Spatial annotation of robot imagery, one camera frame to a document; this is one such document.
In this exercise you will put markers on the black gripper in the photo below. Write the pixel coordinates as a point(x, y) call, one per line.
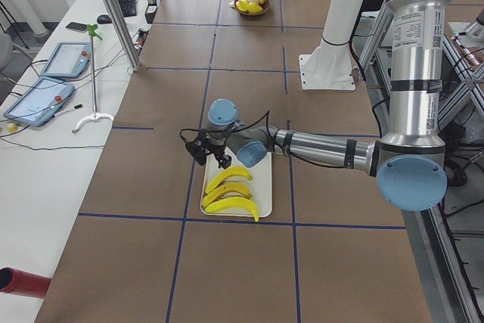
point(218, 147)

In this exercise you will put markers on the yellow banana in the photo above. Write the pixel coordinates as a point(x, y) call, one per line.
point(229, 188)
point(232, 171)
point(234, 202)

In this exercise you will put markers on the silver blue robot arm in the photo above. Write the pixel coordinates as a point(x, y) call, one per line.
point(407, 161)

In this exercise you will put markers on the woven brown fruit basket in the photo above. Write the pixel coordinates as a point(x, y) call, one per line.
point(266, 6)

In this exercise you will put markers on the white bear print tray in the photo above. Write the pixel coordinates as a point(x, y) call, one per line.
point(260, 187)

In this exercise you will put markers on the black computer mouse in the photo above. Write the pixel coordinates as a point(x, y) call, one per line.
point(103, 19)

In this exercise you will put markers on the black white marker pen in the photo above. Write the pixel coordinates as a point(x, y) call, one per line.
point(62, 112)

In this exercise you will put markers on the white stand with green clip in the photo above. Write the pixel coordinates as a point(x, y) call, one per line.
point(96, 115)

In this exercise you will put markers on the black smartphone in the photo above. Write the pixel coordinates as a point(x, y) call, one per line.
point(77, 27)

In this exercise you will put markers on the far blue teach pendant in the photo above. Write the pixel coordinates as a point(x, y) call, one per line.
point(68, 60)

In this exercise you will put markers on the blue teach pendant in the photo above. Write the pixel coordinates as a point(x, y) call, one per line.
point(39, 104)
point(68, 60)

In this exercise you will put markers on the near blue teach pendant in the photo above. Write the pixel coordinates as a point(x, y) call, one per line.
point(39, 104)

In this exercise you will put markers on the small yellow object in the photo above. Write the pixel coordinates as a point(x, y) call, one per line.
point(12, 127)

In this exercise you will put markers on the red cylinder tube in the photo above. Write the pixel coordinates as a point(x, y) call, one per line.
point(25, 284)

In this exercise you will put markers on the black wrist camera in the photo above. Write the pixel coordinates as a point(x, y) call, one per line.
point(197, 150)

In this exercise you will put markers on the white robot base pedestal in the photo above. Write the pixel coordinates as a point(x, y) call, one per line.
point(329, 66)

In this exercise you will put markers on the aluminium frame post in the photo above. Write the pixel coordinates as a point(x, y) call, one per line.
point(115, 13)

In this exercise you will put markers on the aluminium frame rack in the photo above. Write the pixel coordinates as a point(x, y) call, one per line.
point(449, 238)

